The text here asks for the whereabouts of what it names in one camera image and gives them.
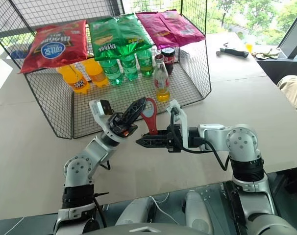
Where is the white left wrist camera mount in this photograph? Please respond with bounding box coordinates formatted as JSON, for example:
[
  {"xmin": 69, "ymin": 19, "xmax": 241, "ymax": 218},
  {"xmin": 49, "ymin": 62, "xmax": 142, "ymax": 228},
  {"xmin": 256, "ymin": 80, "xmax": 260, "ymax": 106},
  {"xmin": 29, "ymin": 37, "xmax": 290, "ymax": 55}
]
[{"xmin": 89, "ymin": 99, "xmax": 115, "ymax": 133}]

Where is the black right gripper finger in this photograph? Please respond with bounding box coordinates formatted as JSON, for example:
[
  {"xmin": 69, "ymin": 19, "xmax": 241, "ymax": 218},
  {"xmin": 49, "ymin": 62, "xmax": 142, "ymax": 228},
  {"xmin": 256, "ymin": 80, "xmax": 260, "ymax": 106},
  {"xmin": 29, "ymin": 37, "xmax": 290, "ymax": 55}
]
[
  {"xmin": 135, "ymin": 138, "xmax": 169, "ymax": 149},
  {"xmin": 141, "ymin": 130, "xmax": 169, "ymax": 141}
]

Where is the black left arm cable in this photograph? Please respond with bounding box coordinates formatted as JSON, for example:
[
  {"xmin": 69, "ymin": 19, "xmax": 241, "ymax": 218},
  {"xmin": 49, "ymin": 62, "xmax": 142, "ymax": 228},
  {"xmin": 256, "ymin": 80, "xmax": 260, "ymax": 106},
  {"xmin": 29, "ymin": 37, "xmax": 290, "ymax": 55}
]
[{"xmin": 99, "ymin": 158, "xmax": 112, "ymax": 171}]

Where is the green soda plastic bottle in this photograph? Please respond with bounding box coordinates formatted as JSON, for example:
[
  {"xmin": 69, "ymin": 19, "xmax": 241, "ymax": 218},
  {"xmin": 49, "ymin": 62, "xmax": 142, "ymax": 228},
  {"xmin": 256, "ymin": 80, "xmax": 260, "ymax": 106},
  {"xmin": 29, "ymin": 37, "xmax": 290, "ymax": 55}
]
[
  {"xmin": 121, "ymin": 53, "xmax": 139, "ymax": 82},
  {"xmin": 136, "ymin": 48, "xmax": 155, "ymax": 77},
  {"xmin": 99, "ymin": 58, "xmax": 125, "ymax": 87}
]

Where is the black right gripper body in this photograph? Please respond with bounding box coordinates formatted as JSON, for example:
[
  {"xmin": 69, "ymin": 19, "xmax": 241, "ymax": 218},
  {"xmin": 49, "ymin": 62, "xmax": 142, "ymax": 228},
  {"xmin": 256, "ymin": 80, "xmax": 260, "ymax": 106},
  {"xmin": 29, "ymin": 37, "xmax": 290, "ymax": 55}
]
[{"xmin": 166, "ymin": 124, "xmax": 183, "ymax": 153}]

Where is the black handled hammer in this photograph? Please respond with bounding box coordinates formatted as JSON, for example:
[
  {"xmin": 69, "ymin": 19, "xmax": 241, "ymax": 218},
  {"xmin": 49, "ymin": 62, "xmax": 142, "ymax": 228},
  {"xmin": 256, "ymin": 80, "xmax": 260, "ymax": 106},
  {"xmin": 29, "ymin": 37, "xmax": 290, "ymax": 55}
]
[{"xmin": 216, "ymin": 43, "xmax": 250, "ymax": 59}]

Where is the magenta chip bag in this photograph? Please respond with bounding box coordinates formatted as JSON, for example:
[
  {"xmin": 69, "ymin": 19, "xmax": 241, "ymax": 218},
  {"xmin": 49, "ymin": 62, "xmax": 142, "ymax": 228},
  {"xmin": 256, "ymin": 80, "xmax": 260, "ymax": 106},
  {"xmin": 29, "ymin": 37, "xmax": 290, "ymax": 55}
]
[
  {"xmin": 158, "ymin": 9, "xmax": 206, "ymax": 47},
  {"xmin": 136, "ymin": 11, "xmax": 176, "ymax": 49}
]

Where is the plate with green scraps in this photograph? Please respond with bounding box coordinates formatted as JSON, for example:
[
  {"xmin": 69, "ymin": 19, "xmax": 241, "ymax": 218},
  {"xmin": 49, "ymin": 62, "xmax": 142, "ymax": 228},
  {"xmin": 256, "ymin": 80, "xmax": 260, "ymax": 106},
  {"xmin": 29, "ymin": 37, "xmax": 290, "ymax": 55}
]
[{"xmin": 252, "ymin": 47, "xmax": 282, "ymax": 60}]

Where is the blue object behind rack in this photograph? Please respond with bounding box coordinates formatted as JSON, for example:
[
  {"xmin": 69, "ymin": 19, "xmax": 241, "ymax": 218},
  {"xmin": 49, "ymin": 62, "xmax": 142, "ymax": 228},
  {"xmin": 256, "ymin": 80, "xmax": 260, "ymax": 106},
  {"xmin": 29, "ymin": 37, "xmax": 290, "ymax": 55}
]
[{"xmin": 9, "ymin": 49, "xmax": 33, "ymax": 60}]

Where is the dark monitor frame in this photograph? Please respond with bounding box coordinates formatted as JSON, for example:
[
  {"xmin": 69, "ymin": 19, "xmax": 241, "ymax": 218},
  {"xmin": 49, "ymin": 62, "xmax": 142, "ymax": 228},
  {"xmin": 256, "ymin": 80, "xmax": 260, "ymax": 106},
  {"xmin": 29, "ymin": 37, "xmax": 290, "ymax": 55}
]
[{"xmin": 276, "ymin": 14, "xmax": 297, "ymax": 60}]

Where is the red chip bag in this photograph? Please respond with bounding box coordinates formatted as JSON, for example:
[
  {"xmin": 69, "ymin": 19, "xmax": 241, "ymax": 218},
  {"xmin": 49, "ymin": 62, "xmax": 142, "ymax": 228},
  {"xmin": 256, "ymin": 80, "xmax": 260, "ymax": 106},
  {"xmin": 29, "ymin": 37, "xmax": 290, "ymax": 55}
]
[{"xmin": 18, "ymin": 19, "xmax": 89, "ymax": 74}]

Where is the dark cola plastic bottle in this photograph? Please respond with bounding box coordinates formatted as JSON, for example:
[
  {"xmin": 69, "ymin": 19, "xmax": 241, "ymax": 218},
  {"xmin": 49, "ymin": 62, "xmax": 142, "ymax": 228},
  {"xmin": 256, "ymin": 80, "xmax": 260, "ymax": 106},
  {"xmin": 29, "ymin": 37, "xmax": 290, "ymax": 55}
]
[{"xmin": 161, "ymin": 47, "xmax": 176, "ymax": 75}]

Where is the green chip bag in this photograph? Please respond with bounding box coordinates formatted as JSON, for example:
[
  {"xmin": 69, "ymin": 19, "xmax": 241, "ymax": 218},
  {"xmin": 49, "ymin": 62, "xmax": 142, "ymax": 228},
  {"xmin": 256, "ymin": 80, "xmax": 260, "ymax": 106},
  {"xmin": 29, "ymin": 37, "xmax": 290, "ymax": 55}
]
[
  {"xmin": 88, "ymin": 16, "xmax": 121, "ymax": 62},
  {"xmin": 116, "ymin": 12, "xmax": 153, "ymax": 57}
]

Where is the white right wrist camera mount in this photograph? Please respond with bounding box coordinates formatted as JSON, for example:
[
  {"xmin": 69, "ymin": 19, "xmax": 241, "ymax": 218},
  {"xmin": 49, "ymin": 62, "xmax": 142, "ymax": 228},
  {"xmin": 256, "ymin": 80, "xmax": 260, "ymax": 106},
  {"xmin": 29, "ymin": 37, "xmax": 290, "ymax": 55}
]
[{"xmin": 166, "ymin": 99, "xmax": 189, "ymax": 150}]

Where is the thin white cable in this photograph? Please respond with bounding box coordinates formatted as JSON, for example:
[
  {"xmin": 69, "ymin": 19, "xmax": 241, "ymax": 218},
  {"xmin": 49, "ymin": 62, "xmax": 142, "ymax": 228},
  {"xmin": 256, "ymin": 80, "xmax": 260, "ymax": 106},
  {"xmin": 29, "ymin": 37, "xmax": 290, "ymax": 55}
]
[{"xmin": 150, "ymin": 192, "xmax": 180, "ymax": 225}]

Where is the grey robot torso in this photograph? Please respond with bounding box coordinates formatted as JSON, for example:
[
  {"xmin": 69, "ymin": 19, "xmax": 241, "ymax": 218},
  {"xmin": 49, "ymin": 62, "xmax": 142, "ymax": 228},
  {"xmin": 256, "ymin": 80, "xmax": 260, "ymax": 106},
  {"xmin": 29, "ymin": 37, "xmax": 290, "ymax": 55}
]
[{"xmin": 81, "ymin": 222, "xmax": 196, "ymax": 235}]

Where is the person's khaki trouser leg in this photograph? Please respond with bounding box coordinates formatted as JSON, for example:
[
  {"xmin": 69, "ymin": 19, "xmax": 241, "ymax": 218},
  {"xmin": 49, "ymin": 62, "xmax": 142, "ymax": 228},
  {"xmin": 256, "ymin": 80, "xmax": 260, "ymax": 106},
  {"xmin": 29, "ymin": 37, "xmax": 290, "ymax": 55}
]
[{"xmin": 276, "ymin": 75, "xmax": 297, "ymax": 123}]

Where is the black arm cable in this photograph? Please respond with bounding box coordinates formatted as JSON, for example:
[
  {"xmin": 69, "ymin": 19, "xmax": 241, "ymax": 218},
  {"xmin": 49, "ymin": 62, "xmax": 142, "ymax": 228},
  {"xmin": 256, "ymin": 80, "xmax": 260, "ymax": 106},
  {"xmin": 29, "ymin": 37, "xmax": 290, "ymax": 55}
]
[
  {"xmin": 99, "ymin": 158, "xmax": 112, "ymax": 171},
  {"xmin": 170, "ymin": 107, "xmax": 232, "ymax": 172}
]

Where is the black wire mesh rack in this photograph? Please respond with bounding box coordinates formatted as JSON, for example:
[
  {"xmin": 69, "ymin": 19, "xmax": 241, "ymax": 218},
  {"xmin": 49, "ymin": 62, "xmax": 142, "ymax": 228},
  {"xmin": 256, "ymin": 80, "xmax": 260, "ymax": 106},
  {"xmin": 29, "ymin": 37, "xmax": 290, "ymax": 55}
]
[{"xmin": 0, "ymin": 0, "xmax": 212, "ymax": 140}]

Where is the grey rounded robot leg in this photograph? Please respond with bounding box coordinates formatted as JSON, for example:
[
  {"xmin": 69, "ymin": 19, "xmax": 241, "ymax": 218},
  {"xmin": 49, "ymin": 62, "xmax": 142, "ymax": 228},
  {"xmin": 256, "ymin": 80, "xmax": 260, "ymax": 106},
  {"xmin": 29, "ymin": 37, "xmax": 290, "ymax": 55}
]
[
  {"xmin": 184, "ymin": 190, "xmax": 215, "ymax": 235},
  {"xmin": 115, "ymin": 196, "xmax": 157, "ymax": 227}
]

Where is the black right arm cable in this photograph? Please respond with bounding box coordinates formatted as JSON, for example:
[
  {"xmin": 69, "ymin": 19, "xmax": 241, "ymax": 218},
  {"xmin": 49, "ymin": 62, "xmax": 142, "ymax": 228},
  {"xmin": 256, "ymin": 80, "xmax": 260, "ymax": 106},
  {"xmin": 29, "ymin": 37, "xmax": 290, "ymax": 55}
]
[{"xmin": 170, "ymin": 107, "xmax": 232, "ymax": 172}]

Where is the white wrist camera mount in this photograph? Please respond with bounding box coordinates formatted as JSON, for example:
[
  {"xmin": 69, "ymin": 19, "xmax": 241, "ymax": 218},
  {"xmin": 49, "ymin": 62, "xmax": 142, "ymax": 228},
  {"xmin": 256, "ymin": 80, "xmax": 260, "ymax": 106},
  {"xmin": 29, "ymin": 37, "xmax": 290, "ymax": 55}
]
[
  {"xmin": 166, "ymin": 99, "xmax": 189, "ymax": 150},
  {"xmin": 89, "ymin": 99, "xmax": 115, "ymax": 133}
]

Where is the orange soda plastic bottle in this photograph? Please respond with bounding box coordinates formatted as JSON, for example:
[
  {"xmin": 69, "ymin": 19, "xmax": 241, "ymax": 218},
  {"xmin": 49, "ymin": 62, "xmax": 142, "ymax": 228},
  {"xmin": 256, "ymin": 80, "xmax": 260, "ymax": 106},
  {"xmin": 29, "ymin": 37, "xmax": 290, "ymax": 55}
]
[
  {"xmin": 80, "ymin": 58, "xmax": 110, "ymax": 89},
  {"xmin": 56, "ymin": 63, "xmax": 91, "ymax": 95}
]

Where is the glass bottle with yellow drink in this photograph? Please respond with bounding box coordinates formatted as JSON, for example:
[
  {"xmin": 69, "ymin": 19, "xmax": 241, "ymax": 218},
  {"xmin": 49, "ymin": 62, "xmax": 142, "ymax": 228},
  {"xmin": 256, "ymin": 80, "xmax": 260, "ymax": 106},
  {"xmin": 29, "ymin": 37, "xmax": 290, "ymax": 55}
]
[{"xmin": 153, "ymin": 54, "xmax": 172, "ymax": 103}]

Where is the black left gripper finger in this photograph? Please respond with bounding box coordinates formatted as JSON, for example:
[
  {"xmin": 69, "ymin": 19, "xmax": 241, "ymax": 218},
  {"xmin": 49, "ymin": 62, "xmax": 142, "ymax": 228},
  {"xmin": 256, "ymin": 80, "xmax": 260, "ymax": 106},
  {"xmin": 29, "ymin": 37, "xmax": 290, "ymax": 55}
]
[
  {"xmin": 121, "ymin": 97, "xmax": 147, "ymax": 118},
  {"xmin": 125, "ymin": 101, "xmax": 149, "ymax": 124}
]

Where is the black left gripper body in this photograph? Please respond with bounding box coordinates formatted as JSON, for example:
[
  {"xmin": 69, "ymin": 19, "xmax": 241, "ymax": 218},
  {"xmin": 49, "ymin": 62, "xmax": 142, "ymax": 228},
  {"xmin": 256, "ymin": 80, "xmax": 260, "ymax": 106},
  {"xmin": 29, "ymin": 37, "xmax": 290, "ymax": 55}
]
[{"xmin": 107, "ymin": 112, "xmax": 139, "ymax": 138}]

